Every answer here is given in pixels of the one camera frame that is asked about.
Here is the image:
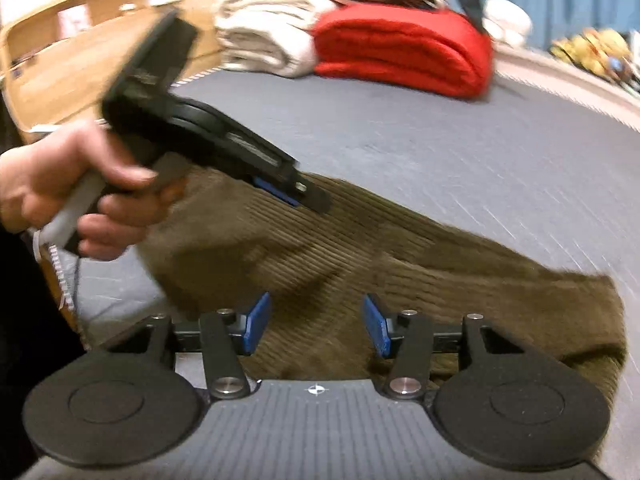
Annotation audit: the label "person's dark clothing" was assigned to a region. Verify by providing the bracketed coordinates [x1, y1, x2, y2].
[0, 85, 90, 480]

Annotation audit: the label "wooden headboard shelf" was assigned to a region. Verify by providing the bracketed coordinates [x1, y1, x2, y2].
[0, 0, 241, 147]

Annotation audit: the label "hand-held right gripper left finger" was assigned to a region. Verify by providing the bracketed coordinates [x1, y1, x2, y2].
[102, 291, 272, 402]

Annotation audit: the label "folded red blanket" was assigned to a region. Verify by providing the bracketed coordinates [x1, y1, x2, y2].
[311, 2, 496, 101]

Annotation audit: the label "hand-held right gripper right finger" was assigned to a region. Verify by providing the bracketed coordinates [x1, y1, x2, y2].
[362, 294, 532, 401]

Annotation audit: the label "small white plush toy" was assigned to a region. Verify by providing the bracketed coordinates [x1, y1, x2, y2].
[481, 0, 534, 50]

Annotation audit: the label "person's left hand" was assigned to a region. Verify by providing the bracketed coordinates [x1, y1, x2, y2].
[0, 119, 173, 262]

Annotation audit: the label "folded white blanket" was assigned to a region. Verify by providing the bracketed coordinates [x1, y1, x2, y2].
[214, 0, 332, 79]

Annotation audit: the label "olive corduroy pants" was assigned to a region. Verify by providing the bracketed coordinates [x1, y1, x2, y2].
[139, 167, 629, 403]

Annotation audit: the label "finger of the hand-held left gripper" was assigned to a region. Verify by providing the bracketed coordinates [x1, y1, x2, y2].
[251, 176, 333, 214]

